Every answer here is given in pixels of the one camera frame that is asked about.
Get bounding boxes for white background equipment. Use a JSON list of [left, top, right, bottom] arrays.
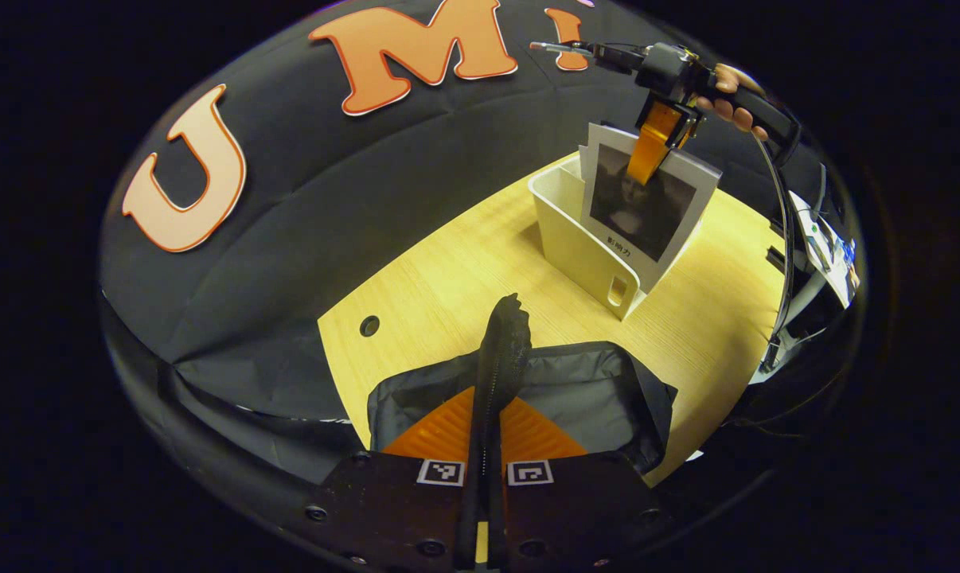
[[790, 187, 861, 311]]

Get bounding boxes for white plastic bookshelf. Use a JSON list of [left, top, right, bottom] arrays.
[[528, 154, 650, 322]]

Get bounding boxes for black schoolbag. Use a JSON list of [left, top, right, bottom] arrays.
[[366, 293, 678, 488]]

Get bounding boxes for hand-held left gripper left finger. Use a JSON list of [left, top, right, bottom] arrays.
[[301, 386, 481, 573]]

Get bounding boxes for grey backdrop stand pole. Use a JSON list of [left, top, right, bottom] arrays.
[[755, 131, 795, 375]]

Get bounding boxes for portrait cover book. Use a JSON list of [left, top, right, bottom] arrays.
[[580, 122, 723, 294]]

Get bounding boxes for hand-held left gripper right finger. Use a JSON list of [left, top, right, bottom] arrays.
[[488, 396, 676, 573]]

